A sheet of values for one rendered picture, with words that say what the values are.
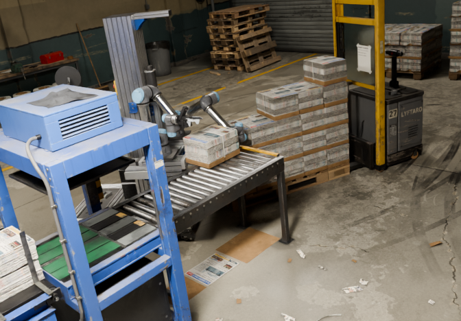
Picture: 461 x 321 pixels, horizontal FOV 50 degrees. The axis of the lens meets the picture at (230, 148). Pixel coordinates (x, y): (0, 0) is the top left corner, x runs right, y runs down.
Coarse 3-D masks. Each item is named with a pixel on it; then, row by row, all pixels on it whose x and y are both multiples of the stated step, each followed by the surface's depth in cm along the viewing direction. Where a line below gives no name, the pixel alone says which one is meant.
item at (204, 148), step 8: (192, 136) 411; (200, 136) 409; (208, 136) 408; (216, 136) 405; (184, 144) 415; (192, 144) 406; (200, 144) 399; (208, 144) 396; (216, 144) 403; (192, 152) 411; (200, 152) 403; (208, 152) 398; (216, 152) 405; (200, 160) 406; (208, 160) 400
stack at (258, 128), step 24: (240, 120) 505; (264, 120) 495; (288, 120) 495; (312, 120) 507; (240, 144) 479; (288, 144) 502; (312, 144) 515; (288, 168) 511; (312, 168) 525; (264, 192) 507; (288, 192) 520
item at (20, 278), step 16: (0, 240) 276; (16, 240) 274; (32, 240) 273; (0, 256) 261; (16, 256) 267; (32, 256) 274; (0, 272) 262; (16, 272) 270; (0, 288) 264; (16, 288) 271
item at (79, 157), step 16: (0, 128) 310; (128, 128) 280; (144, 128) 275; (0, 144) 278; (16, 144) 276; (80, 144) 264; (96, 144) 259; (112, 144) 261; (128, 144) 269; (144, 144) 276; (0, 160) 281; (16, 160) 263; (48, 160) 244; (64, 160) 242; (80, 160) 249; (96, 160) 255
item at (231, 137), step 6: (210, 126) 432; (216, 126) 429; (222, 126) 428; (216, 132) 415; (222, 132) 413; (228, 132) 411; (234, 132) 416; (228, 138) 412; (234, 138) 417; (228, 144) 414; (234, 144) 419; (228, 150) 416; (234, 150) 420
